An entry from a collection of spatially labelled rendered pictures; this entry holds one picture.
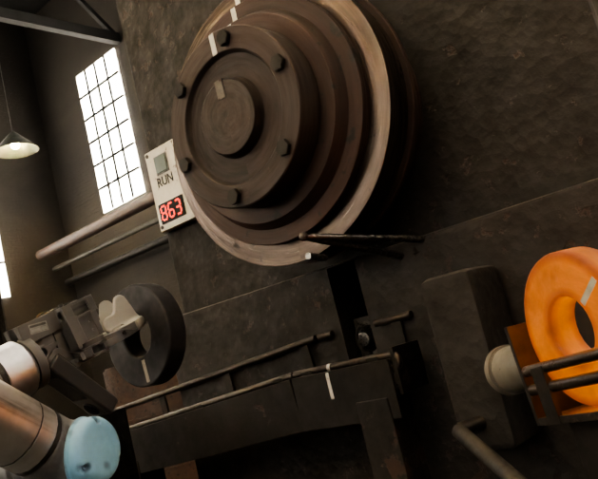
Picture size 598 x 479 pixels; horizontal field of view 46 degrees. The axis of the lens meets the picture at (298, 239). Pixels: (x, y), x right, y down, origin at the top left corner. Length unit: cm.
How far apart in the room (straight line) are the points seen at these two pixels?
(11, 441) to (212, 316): 70
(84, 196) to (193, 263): 1106
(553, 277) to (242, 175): 53
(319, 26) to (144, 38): 66
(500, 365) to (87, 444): 47
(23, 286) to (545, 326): 1185
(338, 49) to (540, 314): 50
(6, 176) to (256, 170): 1189
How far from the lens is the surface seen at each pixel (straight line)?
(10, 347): 97
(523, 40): 112
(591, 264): 71
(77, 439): 82
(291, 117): 102
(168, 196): 154
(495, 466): 88
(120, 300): 107
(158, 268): 1105
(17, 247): 1257
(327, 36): 109
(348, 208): 106
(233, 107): 109
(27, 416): 80
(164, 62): 161
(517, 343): 81
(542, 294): 78
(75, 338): 100
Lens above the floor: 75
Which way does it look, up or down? 8 degrees up
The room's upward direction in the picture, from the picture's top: 14 degrees counter-clockwise
